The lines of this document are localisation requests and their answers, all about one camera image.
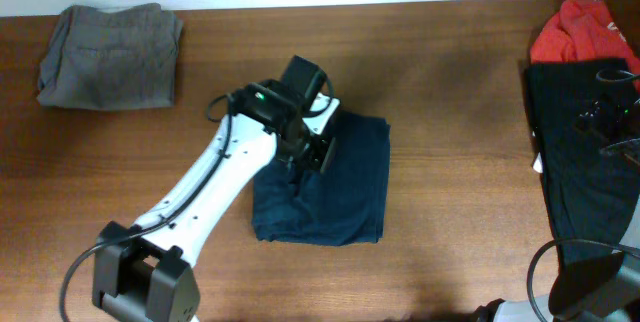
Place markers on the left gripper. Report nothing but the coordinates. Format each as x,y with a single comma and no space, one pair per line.
320,151

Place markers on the black shorts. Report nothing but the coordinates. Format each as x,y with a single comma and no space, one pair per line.
587,195

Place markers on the navy blue shorts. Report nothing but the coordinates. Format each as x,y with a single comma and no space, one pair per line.
341,206

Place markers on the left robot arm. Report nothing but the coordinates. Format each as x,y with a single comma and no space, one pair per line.
145,272

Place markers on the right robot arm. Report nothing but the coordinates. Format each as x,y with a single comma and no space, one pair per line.
585,119

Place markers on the folded grey shorts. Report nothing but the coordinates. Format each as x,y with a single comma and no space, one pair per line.
111,61

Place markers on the red shirt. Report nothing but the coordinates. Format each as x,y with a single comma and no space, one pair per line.
582,30

